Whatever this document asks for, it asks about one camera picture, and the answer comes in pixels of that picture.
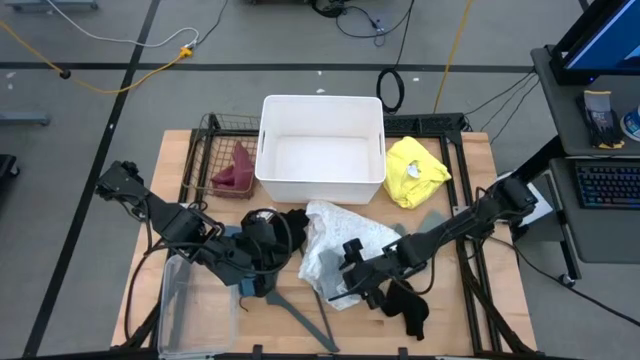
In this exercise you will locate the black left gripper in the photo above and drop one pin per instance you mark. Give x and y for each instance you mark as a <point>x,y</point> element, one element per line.
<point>255,250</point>

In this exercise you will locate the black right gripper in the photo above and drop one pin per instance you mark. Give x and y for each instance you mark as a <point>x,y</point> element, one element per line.
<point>375,272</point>

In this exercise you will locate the blue cloth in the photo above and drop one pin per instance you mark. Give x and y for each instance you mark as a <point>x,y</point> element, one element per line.
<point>247,289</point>

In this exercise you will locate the small black cloth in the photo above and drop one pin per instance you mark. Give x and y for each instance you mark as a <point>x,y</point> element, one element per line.
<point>407,310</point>

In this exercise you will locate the large black cloth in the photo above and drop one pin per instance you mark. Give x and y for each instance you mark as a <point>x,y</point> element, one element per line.
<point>299,227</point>

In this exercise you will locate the maroon cloth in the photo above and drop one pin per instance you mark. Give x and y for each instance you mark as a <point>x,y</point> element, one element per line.
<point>237,175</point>

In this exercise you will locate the white lace cloth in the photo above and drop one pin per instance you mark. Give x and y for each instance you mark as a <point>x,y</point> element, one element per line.
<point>330,225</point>

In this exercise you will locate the pale ribbed cloth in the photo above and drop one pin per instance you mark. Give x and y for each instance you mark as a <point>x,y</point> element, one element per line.
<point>432,220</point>

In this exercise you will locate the yellow cloth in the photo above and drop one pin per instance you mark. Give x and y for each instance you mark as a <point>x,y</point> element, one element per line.
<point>400,160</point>

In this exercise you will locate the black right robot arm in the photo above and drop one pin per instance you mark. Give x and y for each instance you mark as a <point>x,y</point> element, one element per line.
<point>470,217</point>

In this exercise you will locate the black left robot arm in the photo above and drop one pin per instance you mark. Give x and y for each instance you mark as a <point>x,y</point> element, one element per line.
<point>165,215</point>

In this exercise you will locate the clear plastic container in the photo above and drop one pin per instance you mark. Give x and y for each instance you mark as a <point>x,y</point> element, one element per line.
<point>200,320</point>

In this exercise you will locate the white plastic bin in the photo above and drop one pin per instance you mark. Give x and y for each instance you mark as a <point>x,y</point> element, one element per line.
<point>320,165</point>

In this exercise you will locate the black caster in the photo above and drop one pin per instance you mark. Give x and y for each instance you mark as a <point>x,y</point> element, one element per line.
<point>6,167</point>

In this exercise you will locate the grey metal furniture foot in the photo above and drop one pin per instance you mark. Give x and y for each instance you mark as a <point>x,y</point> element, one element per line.
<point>50,5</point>
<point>25,118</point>

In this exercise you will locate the grey side desk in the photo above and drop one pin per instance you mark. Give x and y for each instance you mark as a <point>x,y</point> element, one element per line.
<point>565,125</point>

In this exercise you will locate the black keyboard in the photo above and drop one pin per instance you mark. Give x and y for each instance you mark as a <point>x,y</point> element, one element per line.
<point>610,187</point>

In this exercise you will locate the grey work gloves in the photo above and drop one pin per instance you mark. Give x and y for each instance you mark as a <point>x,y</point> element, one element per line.
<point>600,120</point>

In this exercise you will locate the white blue tub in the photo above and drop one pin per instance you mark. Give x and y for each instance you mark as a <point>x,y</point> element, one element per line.
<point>634,122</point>

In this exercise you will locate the computer monitor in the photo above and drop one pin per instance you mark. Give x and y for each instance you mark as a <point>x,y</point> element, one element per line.
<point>600,40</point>

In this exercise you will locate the dark grey plastic frame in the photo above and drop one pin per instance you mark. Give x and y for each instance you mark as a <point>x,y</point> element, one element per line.
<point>300,320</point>

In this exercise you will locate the black metal table frame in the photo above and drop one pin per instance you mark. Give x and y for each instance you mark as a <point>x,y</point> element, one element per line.
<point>425,124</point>

